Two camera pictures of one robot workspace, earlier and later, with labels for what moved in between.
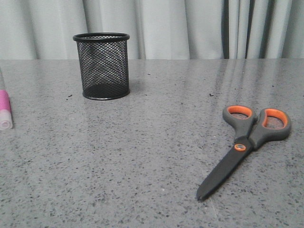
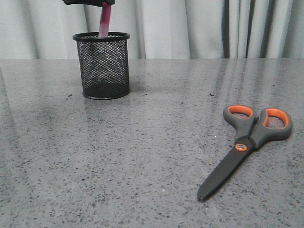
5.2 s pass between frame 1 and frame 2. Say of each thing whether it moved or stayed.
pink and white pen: moved
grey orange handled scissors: stayed
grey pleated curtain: stayed
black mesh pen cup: stayed
